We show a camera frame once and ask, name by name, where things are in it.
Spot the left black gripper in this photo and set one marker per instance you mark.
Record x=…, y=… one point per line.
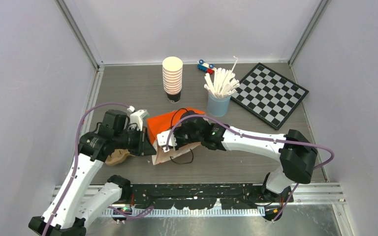
x=144, y=146

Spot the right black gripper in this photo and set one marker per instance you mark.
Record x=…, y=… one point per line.
x=175, y=132

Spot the orange paper bag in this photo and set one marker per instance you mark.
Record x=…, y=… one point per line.
x=164, y=122

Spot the stack of paper cups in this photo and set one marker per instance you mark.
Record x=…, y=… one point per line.
x=172, y=73

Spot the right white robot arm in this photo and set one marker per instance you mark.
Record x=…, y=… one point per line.
x=296, y=156

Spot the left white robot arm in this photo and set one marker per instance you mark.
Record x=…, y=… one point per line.
x=69, y=214

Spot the brown cardboard cup carrier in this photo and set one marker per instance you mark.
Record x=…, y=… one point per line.
x=117, y=157

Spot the blue straw holder cup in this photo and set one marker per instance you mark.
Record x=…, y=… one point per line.
x=217, y=107

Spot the bundle of white straws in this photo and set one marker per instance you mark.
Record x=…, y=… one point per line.
x=223, y=84

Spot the red blue toy car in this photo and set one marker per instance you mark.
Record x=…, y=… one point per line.
x=208, y=68

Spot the black white checkerboard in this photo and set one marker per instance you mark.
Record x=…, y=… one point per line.
x=269, y=95

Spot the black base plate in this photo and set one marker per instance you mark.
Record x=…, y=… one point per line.
x=195, y=196

